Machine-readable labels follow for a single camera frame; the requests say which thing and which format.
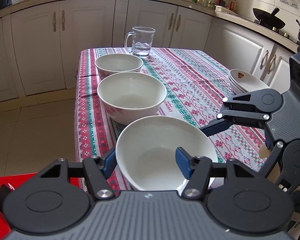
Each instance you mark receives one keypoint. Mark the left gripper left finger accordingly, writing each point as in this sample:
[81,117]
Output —
[97,170]

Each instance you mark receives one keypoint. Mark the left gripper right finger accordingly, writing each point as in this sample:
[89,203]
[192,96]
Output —
[196,170]

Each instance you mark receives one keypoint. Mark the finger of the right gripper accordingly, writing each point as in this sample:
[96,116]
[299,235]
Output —
[264,99]
[248,119]

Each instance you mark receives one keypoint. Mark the white flower plate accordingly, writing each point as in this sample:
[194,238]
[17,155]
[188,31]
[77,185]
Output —
[243,82]

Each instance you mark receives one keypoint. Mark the white bowl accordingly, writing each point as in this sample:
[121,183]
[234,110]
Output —
[145,152]
[129,96]
[110,64]

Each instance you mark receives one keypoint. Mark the white kitchen cabinets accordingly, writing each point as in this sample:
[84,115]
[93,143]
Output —
[40,40]

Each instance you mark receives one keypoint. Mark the patterned tablecloth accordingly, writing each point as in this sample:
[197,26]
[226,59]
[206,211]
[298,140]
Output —
[196,85]

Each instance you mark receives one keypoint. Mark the black wok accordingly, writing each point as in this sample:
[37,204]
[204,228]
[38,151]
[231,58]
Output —
[269,20]

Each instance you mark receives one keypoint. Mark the glass mug with water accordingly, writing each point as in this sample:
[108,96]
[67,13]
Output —
[142,39]

